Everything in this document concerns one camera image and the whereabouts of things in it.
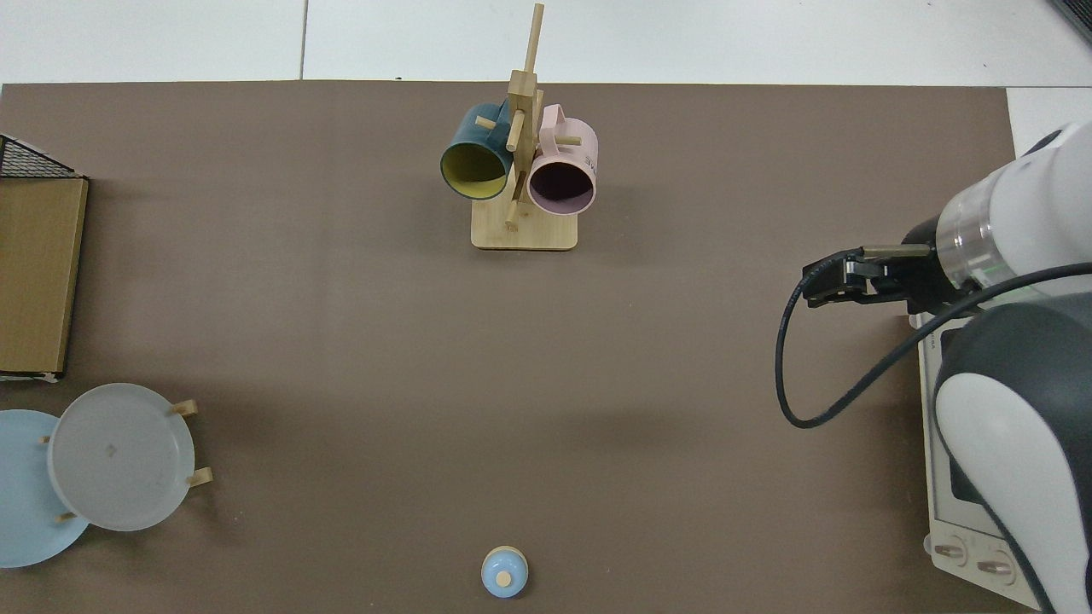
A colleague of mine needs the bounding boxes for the pale toaster oven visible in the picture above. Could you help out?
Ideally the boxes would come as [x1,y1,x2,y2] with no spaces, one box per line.
[917,309,1063,611]

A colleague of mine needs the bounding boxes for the pink cup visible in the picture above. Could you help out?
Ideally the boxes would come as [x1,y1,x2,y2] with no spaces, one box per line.
[526,104,599,215]

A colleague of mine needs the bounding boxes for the wooden cup stand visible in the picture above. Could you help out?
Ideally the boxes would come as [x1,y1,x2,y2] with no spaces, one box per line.
[471,3,579,252]

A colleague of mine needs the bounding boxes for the dark grey panel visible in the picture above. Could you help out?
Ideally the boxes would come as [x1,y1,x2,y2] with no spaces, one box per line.
[1048,0,1092,45]

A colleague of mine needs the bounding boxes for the dark teal cup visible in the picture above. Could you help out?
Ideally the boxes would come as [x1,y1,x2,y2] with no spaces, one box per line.
[440,101,515,201]

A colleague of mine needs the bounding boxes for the small blue round bell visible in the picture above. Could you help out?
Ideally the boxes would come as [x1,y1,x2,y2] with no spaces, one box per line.
[481,546,529,599]

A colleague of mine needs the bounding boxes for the brown table cloth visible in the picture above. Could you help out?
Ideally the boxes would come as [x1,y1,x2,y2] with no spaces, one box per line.
[0,81,1025,614]

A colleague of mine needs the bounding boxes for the wooden plate rack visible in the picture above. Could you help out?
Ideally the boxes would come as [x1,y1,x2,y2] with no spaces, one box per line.
[38,399,214,523]

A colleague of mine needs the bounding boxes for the grey plate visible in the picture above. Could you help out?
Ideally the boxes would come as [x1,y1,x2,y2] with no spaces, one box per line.
[47,383,195,532]

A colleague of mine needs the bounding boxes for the light blue plate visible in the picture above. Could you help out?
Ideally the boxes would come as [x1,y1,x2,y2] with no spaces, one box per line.
[0,409,90,568]

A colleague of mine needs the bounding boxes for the wire basket with wooden floor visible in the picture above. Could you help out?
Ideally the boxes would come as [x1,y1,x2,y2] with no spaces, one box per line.
[0,134,90,382]

